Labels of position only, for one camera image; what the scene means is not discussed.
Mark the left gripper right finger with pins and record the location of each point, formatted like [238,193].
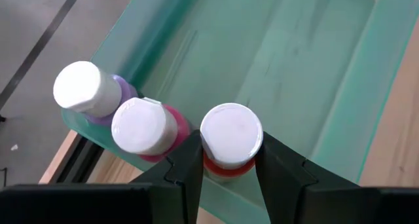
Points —
[281,184]

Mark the teal translucent plastic bin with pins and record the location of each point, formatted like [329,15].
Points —
[262,70]

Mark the small magenta paint bottle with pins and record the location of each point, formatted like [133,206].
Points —
[140,125]

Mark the small red paint bottle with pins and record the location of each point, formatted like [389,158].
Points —
[230,132]

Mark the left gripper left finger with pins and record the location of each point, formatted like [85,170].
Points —
[183,184]

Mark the small purple paint bottle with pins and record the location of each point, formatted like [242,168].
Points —
[85,86]

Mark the black aluminium table frame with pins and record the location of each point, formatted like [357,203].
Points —
[78,161]

